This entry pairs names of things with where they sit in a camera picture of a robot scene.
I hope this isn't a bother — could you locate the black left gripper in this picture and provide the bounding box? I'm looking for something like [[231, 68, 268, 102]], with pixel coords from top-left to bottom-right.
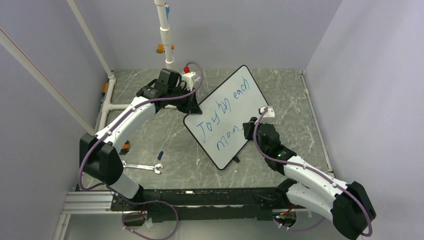
[[167, 85, 200, 114]]

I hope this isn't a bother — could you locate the white whiteboard black frame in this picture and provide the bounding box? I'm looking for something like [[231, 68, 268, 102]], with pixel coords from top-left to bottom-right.
[[183, 65, 268, 170]]

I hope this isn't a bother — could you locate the blue marker cap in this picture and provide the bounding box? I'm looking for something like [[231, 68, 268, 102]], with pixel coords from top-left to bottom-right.
[[157, 151, 164, 160]]

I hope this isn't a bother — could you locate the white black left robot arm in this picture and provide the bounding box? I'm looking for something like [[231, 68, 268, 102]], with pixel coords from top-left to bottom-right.
[[77, 68, 203, 210]]

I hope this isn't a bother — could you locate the orange knob on pipe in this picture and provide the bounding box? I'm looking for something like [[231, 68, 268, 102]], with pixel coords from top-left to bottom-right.
[[154, 44, 165, 54]]

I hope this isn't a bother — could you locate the silver open-end wrench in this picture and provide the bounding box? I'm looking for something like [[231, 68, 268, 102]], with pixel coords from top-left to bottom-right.
[[121, 160, 164, 175]]

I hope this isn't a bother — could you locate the orange black small tool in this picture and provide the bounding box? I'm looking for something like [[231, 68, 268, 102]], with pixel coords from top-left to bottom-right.
[[102, 82, 109, 96]]

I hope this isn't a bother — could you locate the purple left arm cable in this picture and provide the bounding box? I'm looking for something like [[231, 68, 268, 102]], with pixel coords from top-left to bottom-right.
[[77, 61, 204, 192]]

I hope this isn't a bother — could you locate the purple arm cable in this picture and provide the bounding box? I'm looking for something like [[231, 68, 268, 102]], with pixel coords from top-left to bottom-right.
[[77, 61, 204, 192], [253, 107, 374, 238]]

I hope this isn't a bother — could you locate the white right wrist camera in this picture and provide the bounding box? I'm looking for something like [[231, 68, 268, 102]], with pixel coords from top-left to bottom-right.
[[258, 106, 275, 119]]

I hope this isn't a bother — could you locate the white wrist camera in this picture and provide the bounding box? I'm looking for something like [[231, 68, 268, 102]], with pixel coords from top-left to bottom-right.
[[258, 106, 275, 119], [181, 66, 201, 91]]

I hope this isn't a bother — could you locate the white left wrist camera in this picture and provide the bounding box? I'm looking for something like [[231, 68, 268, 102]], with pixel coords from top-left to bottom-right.
[[181, 66, 201, 91]]

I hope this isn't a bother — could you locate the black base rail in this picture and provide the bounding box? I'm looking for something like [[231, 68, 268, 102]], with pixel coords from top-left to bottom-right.
[[110, 187, 304, 223]]

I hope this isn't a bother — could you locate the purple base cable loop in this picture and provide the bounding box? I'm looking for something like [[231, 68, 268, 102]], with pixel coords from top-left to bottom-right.
[[121, 200, 180, 240]]

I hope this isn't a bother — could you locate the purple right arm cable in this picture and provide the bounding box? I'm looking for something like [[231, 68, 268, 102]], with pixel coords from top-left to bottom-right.
[[253, 107, 374, 238]]

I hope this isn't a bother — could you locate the white pvc pipe frame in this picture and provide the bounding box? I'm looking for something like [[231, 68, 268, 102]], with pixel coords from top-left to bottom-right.
[[0, 0, 172, 134]]

